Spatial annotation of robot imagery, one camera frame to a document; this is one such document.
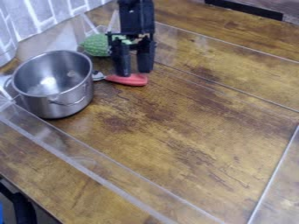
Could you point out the green bitter melon toy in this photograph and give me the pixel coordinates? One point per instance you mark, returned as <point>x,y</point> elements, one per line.
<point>97,47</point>

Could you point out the pink handled metal spoon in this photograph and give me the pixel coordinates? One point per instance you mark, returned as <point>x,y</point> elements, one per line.
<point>136,80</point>

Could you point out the black table leg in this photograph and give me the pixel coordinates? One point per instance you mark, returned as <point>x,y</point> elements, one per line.
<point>22,207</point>

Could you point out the clear acrylic barrier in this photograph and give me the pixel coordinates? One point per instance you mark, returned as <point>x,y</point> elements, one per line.
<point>196,149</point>

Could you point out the black bar at back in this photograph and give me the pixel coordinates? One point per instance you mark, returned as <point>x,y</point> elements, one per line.
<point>245,8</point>

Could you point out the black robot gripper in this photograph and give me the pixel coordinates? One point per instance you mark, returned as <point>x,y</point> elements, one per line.
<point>136,18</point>

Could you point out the stainless steel pot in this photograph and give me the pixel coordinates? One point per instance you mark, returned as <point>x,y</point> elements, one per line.
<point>53,82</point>

